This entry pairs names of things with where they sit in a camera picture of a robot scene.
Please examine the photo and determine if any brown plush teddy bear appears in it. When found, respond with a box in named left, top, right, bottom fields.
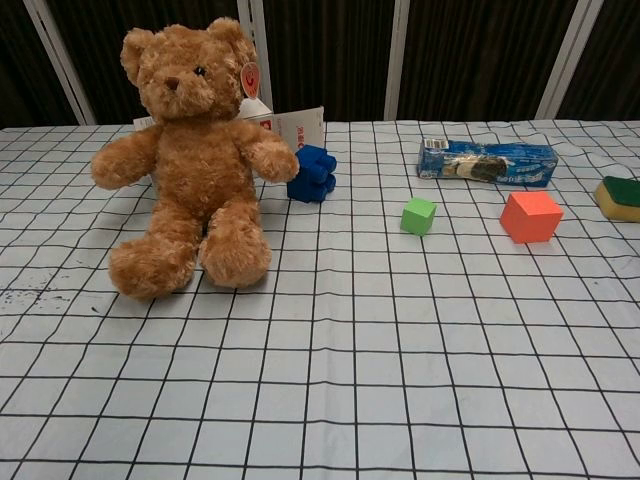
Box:
left=89, top=16, right=301, bottom=303

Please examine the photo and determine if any blue plastic building block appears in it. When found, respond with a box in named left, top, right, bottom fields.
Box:
left=286, top=143, right=338, bottom=204

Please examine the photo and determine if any green cube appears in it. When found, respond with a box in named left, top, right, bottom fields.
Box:
left=399, top=196, right=438, bottom=237

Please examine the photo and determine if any white black checked tablecloth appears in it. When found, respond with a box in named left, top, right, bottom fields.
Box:
left=0, top=118, right=640, bottom=480

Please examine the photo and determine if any white red carton box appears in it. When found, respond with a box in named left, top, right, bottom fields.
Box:
left=133, top=97, right=326, bottom=152

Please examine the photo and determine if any red white heart hang tag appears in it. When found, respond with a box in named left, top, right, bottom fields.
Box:
left=239, top=59, right=262, bottom=100

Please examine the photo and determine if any blue cookie package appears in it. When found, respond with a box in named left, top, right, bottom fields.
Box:
left=415, top=138, right=560, bottom=187

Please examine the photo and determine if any orange cube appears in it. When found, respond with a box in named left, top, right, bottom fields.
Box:
left=499, top=191, right=565, bottom=245

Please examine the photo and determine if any dark ribbed partition panel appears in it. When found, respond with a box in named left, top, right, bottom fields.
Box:
left=0, top=0, right=640, bottom=129

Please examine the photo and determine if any yellow green sponge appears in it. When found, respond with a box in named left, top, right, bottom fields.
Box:
left=593, top=175, right=640, bottom=224

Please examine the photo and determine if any white plain frame post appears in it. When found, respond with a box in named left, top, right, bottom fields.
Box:
left=384, top=0, right=424, bottom=121

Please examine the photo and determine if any white slotted frame post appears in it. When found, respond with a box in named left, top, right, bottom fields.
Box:
left=236, top=0, right=274, bottom=112

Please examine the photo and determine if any white slanted frame post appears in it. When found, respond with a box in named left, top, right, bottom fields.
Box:
left=23, top=0, right=97, bottom=126
left=536, top=0, right=606, bottom=121

